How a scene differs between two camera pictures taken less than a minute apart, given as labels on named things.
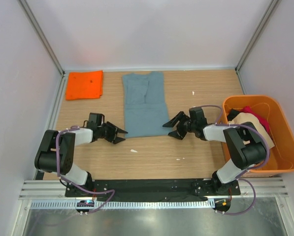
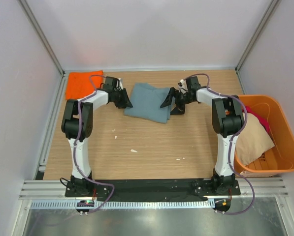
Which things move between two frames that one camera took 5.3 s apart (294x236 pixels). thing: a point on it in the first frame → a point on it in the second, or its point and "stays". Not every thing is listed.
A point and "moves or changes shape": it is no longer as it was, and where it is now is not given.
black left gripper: (114, 132) → (126, 102)
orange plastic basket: (284, 156) stays
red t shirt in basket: (247, 109) stays
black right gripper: (179, 133) → (179, 109)
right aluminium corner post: (271, 10) stays
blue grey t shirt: (145, 111) moves or changes shape
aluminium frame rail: (45, 190) stays
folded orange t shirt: (83, 85) stays
